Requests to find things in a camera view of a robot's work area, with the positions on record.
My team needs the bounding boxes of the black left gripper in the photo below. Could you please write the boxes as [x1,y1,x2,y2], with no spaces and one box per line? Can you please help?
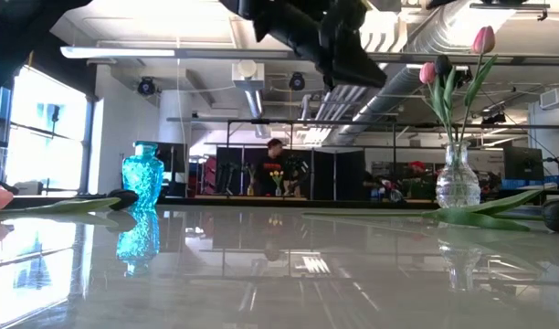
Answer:
[323,27,388,89]

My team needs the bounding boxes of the vase with yellow flowers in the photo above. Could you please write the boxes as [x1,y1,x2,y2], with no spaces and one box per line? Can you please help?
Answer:
[269,169,286,197]

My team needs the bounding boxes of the clear glass vase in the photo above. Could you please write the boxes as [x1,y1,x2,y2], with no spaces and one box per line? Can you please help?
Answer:
[435,141,481,209]

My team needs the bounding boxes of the blue glass vase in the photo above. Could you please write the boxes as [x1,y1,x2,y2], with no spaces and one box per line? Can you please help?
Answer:
[121,140,165,209]

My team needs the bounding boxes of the black pipe rack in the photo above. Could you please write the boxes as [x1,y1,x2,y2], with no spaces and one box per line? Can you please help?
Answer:
[225,118,461,184]

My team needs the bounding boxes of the white ceiling vent box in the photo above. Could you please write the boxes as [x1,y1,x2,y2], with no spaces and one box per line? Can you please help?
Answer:
[231,59,266,91]

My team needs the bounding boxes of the black partition screen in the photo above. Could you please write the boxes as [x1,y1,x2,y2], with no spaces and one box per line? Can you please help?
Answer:
[215,146,367,200]

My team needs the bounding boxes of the black ceiling light fixture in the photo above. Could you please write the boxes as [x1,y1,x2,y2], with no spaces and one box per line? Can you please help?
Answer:
[450,66,473,91]

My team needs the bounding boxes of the person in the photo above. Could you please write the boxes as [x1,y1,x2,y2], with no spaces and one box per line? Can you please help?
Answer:
[254,138,290,197]
[405,159,430,191]

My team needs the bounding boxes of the grey overhead crossbar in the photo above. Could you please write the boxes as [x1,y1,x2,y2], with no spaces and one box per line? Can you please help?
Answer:
[59,45,559,66]

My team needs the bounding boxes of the black desk monitor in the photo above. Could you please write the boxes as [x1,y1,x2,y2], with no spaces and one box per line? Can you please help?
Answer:
[502,144,546,182]
[163,142,188,184]

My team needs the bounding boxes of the grey box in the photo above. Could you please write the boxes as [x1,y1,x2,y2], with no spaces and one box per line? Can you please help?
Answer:
[13,181,44,196]

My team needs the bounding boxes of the silver ventilation duct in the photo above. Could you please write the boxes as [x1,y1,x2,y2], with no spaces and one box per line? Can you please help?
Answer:
[327,0,521,145]

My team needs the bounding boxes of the black ceiling camera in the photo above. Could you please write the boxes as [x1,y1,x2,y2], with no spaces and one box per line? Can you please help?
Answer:
[288,71,307,91]
[137,76,157,97]

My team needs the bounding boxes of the black aluminium table frame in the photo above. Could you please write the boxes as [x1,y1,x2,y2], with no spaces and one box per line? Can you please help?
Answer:
[5,194,559,217]

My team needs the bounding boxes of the white wall air unit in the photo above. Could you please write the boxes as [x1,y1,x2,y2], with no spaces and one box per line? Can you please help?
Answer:
[538,85,559,111]

